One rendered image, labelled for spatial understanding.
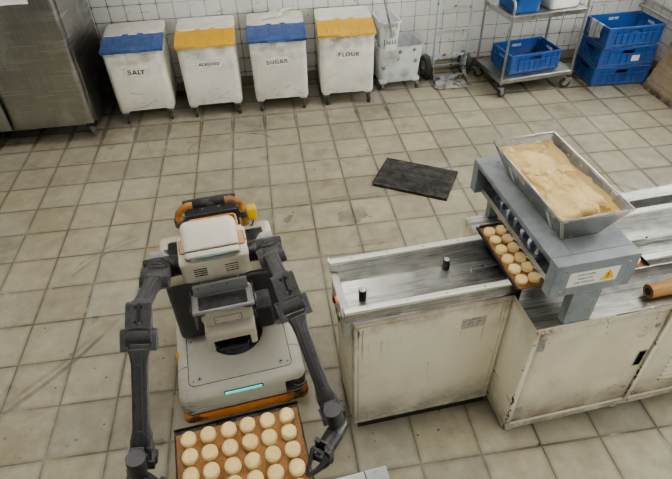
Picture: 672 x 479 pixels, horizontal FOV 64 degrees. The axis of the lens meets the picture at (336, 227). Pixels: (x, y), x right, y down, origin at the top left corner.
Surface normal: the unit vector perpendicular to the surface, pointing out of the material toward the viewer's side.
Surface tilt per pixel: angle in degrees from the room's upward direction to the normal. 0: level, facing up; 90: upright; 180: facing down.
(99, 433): 0
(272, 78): 90
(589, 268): 90
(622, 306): 0
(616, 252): 0
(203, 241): 43
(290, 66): 91
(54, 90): 90
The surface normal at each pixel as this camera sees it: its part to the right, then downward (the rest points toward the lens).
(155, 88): 0.22, 0.65
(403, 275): -0.03, -0.76
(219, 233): 0.15, -0.14
